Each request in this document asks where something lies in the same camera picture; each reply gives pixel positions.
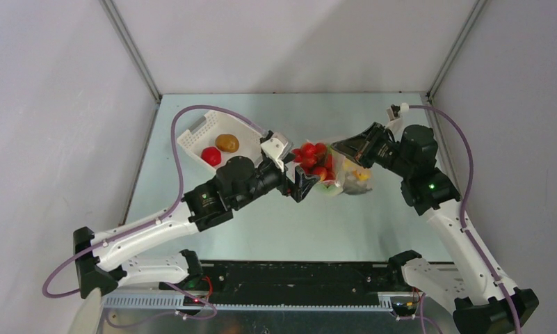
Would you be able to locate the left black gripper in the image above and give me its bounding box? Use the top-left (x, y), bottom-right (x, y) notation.
top-left (232, 152), bottom-right (319, 209)

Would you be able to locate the yellow toy lemon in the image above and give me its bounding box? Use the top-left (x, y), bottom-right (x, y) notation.
top-left (353, 168), bottom-right (372, 181)

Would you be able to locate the clear zip top bag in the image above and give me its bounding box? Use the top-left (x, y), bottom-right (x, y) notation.
top-left (291, 136), bottom-right (374, 196)

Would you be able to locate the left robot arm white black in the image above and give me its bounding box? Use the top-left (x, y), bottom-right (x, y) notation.
top-left (74, 156), bottom-right (320, 298)

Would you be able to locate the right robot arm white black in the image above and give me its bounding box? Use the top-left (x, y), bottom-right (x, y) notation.
top-left (332, 123), bottom-right (539, 333)

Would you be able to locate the brown toy potato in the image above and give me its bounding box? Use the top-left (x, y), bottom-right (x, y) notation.
top-left (215, 134), bottom-right (240, 153)

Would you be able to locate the red toy apple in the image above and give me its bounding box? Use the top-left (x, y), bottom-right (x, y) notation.
top-left (200, 146), bottom-right (223, 167)

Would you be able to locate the white perforated plastic basket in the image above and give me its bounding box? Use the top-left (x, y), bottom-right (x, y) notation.
top-left (176, 109), bottom-right (263, 174)

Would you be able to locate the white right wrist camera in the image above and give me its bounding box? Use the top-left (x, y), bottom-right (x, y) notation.
top-left (385, 102), bottom-right (409, 134)

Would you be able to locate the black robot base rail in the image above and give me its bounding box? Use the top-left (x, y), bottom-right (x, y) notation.
top-left (177, 250), bottom-right (420, 305)

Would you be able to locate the grey slotted cable duct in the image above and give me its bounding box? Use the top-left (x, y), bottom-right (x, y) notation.
top-left (103, 293), bottom-right (393, 312)

